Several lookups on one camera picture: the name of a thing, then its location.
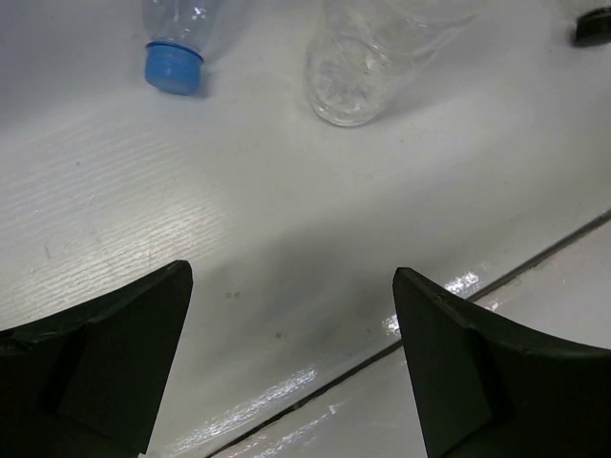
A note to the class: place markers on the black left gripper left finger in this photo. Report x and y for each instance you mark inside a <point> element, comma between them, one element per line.
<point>88,381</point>

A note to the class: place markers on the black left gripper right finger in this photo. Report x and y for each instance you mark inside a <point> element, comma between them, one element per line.
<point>486,386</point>

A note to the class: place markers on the clear bottle white blue cap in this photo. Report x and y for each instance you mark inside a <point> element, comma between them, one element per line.
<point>365,53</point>

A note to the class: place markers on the crushed bottle blue label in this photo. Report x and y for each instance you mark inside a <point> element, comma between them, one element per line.
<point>178,31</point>

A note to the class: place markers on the clear Pepsi bottle black label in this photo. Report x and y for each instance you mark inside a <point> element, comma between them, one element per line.
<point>593,28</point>

